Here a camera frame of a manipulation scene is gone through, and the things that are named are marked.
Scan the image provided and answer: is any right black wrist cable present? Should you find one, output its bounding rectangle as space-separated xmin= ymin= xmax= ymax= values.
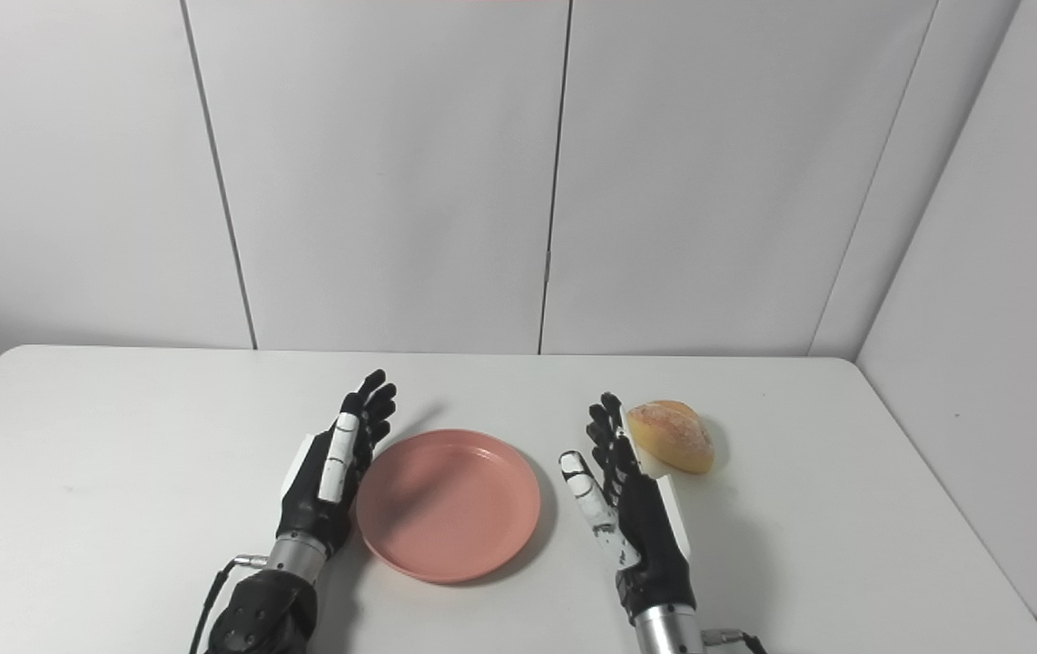
xmin=702 ymin=628 xmax=770 ymax=654

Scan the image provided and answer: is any pink round plate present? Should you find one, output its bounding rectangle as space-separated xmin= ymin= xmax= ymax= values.
xmin=355 ymin=430 xmax=542 ymax=585

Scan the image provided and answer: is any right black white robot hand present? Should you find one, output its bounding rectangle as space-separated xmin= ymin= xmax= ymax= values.
xmin=558 ymin=392 xmax=697 ymax=627

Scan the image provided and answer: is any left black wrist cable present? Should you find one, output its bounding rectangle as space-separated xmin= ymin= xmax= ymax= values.
xmin=188 ymin=554 xmax=271 ymax=654

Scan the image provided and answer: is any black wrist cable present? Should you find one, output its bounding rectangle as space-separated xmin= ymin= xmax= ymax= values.
xmin=188 ymin=554 xmax=271 ymax=654
xmin=702 ymin=628 xmax=770 ymax=654

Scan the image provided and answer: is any golden bread roll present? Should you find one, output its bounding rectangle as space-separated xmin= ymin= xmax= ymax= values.
xmin=625 ymin=400 xmax=716 ymax=475

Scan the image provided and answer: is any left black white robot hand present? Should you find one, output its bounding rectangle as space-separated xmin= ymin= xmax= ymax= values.
xmin=276 ymin=369 xmax=398 ymax=558

